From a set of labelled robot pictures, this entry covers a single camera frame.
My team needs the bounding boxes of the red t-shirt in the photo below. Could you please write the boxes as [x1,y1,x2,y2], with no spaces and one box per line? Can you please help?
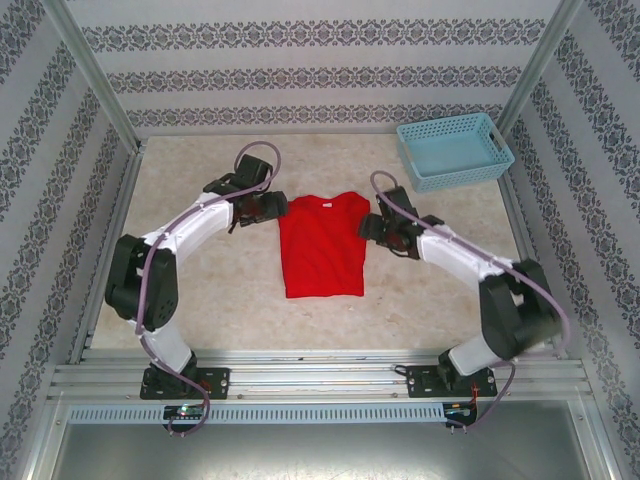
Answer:
[278,191,371,300]

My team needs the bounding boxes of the light blue plastic basket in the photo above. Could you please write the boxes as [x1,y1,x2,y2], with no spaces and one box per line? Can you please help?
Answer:
[396,112,516,194]

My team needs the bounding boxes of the grey sheet metal panel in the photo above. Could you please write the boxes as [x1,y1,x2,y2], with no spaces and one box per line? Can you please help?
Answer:
[29,399,614,480]

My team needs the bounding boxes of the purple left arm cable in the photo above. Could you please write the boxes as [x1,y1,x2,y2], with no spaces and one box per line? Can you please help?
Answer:
[134,141,284,439]

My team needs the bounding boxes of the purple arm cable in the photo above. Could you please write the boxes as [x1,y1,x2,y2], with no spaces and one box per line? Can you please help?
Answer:
[369,170,571,436]
[134,141,284,439]

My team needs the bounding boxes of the aluminium right table side rail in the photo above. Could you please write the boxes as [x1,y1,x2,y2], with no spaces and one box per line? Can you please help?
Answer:
[499,174,569,361]

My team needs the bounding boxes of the aluminium table side rail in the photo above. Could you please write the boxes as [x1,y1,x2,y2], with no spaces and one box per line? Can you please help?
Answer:
[499,174,569,361]
[67,144,146,364]

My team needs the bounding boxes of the aluminium left table side rail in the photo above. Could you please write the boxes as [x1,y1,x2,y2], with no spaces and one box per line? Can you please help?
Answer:
[67,144,146,364]

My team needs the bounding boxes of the aluminium mounting rail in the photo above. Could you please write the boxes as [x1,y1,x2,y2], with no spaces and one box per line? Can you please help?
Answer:
[47,349,589,401]

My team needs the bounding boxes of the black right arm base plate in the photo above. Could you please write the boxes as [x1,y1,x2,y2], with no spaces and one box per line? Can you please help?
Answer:
[405,363,498,400]

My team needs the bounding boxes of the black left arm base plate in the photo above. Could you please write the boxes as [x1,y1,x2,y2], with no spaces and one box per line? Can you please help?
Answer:
[139,367,231,401]

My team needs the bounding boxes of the grey slotted cable duct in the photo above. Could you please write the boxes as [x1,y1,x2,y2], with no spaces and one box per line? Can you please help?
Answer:
[67,403,446,425]

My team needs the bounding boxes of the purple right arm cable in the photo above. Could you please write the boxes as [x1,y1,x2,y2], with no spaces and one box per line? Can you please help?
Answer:
[369,170,571,436]

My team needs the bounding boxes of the aluminium left frame post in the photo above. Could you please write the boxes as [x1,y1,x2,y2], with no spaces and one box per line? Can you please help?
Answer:
[42,0,146,154]

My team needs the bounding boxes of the aluminium frame post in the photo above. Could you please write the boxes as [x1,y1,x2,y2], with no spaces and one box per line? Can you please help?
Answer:
[42,0,146,154]
[494,0,584,146]

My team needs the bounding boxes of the aluminium right frame post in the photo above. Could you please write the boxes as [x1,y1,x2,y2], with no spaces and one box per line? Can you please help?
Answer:
[494,0,584,146]

